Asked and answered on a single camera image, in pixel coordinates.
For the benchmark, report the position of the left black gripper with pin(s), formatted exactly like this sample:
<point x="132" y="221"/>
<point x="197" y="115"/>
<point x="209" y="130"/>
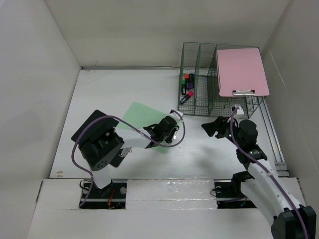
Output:
<point x="169" y="139"/>

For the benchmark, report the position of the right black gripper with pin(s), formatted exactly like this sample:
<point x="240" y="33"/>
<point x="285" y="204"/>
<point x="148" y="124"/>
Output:
<point x="218" y="125"/>

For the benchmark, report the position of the green clipboard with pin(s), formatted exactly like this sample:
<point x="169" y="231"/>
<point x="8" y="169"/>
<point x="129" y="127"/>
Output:
<point x="140" y="115"/>

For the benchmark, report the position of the green highlighter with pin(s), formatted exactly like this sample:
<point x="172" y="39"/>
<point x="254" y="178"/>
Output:
<point x="183" y="87"/>

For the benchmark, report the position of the purple highlighter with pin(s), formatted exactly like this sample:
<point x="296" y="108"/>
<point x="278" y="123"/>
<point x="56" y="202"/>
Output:
<point x="190" y="85"/>

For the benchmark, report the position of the pink clipboard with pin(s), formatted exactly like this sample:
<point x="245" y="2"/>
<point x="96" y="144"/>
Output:
<point x="241" y="73"/>

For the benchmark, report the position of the blue highlighter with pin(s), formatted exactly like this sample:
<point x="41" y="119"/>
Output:
<point x="192" y="77"/>

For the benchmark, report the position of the orange highlighter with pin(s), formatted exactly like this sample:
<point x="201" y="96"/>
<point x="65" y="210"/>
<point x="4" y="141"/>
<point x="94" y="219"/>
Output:
<point x="187" y="77"/>

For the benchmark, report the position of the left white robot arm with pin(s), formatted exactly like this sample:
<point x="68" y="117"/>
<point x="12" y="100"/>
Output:
<point x="102" y="143"/>

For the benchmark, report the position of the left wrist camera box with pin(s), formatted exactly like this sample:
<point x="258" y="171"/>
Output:
<point x="177" y="116"/>

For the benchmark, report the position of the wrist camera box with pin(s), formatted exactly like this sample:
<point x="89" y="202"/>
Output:
<point x="238" y="110"/>
<point x="177" y="116"/>

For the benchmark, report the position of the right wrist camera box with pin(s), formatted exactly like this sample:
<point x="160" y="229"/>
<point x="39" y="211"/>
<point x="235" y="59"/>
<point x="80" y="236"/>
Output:
<point x="238" y="110"/>

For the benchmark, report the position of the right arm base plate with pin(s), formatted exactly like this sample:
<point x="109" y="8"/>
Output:
<point x="228" y="198"/>

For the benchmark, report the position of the green wire mesh organizer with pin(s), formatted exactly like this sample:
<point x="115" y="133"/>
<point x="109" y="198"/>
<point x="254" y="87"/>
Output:
<point x="200" y="59"/>

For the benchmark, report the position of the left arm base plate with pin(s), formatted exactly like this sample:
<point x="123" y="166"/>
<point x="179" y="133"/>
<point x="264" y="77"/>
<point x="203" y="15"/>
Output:
<point x="111" y="198"/>

